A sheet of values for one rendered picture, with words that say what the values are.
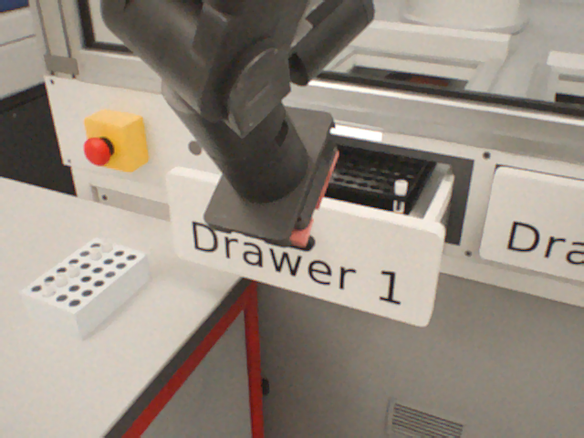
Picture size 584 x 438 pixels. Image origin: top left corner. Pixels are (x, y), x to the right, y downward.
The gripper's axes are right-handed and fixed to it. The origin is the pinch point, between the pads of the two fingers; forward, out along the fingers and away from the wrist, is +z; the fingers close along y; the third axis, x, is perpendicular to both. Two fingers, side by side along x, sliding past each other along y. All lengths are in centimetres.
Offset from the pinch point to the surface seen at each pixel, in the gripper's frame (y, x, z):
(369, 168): 14.1, 1.3, 15.8
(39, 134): 23, 88, 46
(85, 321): -13.1, 24.2, 10.5
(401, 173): 14.3, -2.6, 16.0
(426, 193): 17.3, -3.9, 26.1
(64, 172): 20, 89, 59
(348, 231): 2.5, -1.9, 6.6
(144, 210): 6.6, 38.0, 28.8
